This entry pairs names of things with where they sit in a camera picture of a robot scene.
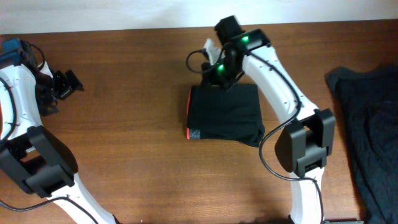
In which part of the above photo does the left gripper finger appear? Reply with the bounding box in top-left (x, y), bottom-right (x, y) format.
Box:
top-left (53, 71), bottom-right (72, 100)
top-left (65, 70), bottom-right (84, 92)

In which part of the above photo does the black leggings red waistband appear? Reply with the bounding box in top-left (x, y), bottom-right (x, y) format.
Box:
top-left (186, 83), bottom-right (265, 147)

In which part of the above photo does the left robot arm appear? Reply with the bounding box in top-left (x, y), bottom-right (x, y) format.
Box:
top-left (1, 63), bottom-right (118, 223)

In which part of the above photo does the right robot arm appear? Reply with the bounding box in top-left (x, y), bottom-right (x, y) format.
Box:
top-left (202, 29), bottom-right (336, 223)

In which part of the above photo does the dark clothes pile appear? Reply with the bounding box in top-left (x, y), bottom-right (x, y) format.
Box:
top-left (326, 65), bottom-right (397, 223)

